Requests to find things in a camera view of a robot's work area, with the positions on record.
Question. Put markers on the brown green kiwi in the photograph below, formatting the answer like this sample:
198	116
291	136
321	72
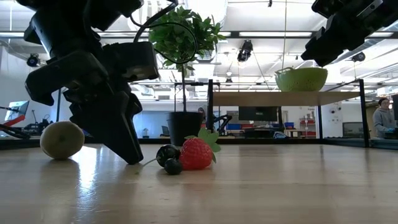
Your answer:
62	140

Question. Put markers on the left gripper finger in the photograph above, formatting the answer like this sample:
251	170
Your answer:
112	130
136	107

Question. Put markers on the tilted computer monitor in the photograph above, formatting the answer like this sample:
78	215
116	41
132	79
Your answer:
17	109

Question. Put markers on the black ceiling spotlight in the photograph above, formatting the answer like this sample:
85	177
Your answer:
32	60
359	56
245	49

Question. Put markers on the potted green plant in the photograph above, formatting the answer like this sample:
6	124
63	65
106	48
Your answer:
183	127

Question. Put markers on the wooden shelf black metal legs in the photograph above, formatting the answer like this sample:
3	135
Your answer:
280	98

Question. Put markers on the large strawberry green leaves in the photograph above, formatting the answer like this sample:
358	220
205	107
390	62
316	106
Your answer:
196	154

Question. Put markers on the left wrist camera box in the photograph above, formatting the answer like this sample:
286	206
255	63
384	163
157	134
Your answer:
133	62

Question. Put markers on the dark computer monitor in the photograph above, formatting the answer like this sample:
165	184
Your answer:
353	129

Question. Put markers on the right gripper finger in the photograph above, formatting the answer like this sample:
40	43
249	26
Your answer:
323	59
326	42

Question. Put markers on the black background robot arm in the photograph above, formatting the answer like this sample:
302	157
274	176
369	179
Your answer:
222	121

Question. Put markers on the red bar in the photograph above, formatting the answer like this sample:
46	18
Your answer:
14	120

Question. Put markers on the small dark blueberry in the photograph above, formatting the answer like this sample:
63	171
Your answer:
173	166

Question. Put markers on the green plastic colander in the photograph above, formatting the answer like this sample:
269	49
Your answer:
301	80

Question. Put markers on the blue storage bin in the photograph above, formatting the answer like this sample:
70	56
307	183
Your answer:
233	126

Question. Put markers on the red storage shelf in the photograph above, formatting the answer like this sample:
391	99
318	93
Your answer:
308	124

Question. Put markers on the dark cherry green stem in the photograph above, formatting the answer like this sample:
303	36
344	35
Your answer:
169	152

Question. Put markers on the black television screen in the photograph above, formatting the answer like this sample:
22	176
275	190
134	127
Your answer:
258	113

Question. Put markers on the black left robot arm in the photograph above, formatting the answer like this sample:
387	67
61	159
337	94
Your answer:
62	25

